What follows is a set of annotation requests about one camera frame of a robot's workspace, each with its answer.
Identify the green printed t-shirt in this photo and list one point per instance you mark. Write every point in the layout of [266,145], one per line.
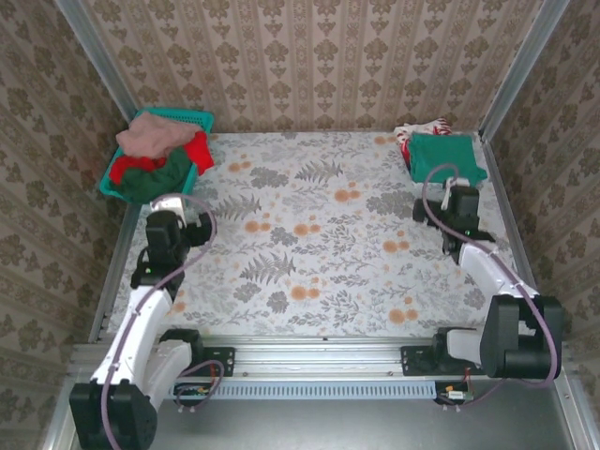
[440,152]

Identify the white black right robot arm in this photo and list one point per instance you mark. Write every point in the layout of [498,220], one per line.
[487,272]

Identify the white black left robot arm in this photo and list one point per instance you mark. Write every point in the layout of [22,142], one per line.
[136,328]

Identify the dark green crumpled t-shirt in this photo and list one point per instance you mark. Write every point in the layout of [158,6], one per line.
[159,183]

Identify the white red printed t-shirt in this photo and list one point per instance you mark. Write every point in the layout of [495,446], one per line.
[440,125]

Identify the pile of clothes in basket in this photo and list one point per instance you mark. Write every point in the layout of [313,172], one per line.
[199,152]

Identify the pink crumpled t-shirt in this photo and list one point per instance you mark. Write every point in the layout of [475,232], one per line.
[154,138]

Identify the teal plastic basket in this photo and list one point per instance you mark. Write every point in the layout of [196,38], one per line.
[199,123]

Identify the floral patterned tablecloth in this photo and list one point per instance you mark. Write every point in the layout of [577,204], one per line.
[328,281]

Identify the small electronics board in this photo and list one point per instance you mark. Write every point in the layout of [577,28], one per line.
[194,391]
[457,395]

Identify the grey metal panel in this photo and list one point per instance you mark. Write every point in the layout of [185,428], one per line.
[304,426]

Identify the aluminium side rail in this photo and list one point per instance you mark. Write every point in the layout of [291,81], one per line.
[508,211]
[111,286]

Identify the aluminium frame post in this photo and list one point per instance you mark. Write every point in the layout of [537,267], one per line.
[522,65]
[95,51]

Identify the aluminium frame beam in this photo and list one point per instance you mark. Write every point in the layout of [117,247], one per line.
[319,356]

